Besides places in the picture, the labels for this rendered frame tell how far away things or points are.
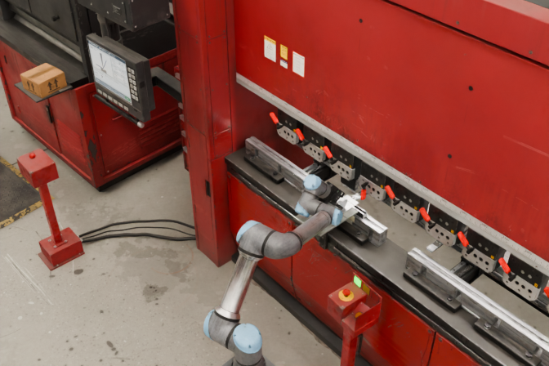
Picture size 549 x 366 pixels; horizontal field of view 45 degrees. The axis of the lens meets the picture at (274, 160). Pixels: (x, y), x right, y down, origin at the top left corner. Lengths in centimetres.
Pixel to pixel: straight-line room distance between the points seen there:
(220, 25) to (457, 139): 142
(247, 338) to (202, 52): 149
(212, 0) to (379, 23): 100
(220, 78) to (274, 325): 153
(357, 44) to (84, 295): 248
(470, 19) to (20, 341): 312
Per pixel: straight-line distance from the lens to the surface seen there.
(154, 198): 502
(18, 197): 529
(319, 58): 308
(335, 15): 292
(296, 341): 405
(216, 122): 373
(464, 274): 337
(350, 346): 346
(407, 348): 343
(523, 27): 234
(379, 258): 331
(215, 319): 286
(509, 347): 305
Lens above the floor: 321
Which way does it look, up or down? 37 degrees down
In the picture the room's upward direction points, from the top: straight up
